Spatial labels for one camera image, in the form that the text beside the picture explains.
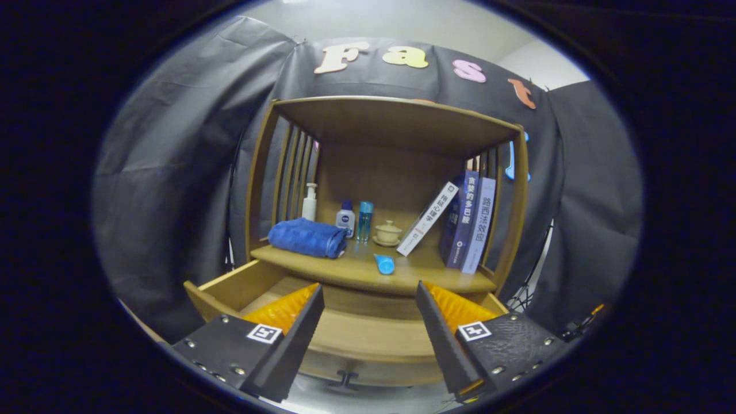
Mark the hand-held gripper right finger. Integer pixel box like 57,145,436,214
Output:
415,281,570,403

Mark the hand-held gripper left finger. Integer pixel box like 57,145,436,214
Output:
171,283,325,403

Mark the wooden drawer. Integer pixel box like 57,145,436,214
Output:
183,259,509,394

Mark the wooden countertop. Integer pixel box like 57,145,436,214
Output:
250,239,498,297

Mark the wooden cabinet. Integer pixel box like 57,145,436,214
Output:
246,95,530,300

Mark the black light stand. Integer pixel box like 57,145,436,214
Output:
506,221,553,314

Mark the blue folded towel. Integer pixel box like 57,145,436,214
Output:
267,217,348,259

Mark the light purple book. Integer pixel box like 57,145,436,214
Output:
460,177,497,275

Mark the dark blue book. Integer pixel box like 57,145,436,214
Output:
439,170,480,270

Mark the beige lidded teacup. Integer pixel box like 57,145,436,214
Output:
372,220,403,248

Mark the white book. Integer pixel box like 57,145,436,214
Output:
396,182,459,257

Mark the black orange clamp device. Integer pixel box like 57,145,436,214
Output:
561,304,605,343

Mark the white bottle with blue cap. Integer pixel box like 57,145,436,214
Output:
336,200,356,239

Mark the white pump bottle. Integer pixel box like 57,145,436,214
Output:
301,183,319,222

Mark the clear blue bottle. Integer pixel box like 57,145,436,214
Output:
356,201,374,243

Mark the black backdrop cloth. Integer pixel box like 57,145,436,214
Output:
92,14,643,346

